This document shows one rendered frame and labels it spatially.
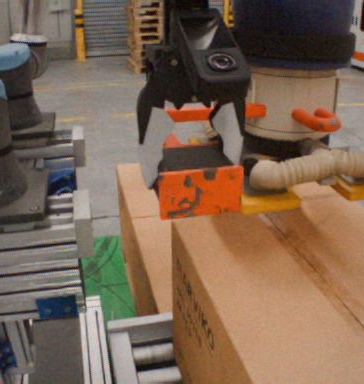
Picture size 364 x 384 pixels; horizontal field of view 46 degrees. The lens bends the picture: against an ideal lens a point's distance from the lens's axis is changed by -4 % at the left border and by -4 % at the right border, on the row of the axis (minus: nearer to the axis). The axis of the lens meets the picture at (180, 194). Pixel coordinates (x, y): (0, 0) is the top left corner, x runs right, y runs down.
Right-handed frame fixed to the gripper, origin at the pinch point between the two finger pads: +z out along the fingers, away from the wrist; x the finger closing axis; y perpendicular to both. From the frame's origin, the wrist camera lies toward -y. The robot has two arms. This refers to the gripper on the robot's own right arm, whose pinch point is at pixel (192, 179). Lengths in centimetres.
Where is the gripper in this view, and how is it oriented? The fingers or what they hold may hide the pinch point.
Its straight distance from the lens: 47.8
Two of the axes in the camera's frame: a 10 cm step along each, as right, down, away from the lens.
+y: -2.3, -4.1, 8.8
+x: -9.7, 1.0, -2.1
